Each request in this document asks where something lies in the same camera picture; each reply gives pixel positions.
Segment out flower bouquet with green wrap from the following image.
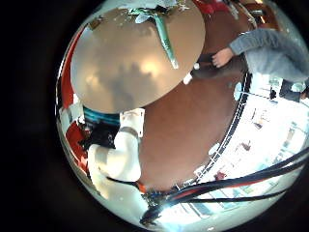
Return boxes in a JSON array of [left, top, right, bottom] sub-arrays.
[[126, 6, 180, 71]]

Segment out black control equipment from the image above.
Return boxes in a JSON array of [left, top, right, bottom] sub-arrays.
[[80, 121, 121, 151]]

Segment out small orange red seat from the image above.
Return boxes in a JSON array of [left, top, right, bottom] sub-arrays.
[[65, 121, 90, 172]]

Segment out large orange red armchair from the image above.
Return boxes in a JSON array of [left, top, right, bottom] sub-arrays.
[[60, 28, 83, 110]]

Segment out red chair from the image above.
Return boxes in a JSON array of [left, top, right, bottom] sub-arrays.
[[192, 0, 234, 15]]

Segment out person in grey sweater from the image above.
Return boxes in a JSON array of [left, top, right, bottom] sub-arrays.
[[189, 28, 309, 85]]

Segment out black metal frame rail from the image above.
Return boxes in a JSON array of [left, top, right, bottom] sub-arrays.
[[192, 72, 254, 186]]

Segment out black cable bundle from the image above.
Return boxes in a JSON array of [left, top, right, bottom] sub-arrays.
[[141, 147, 309, 223]]

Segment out thin black cable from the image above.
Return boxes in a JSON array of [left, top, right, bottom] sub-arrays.
[[184, 188, 291, 205]]

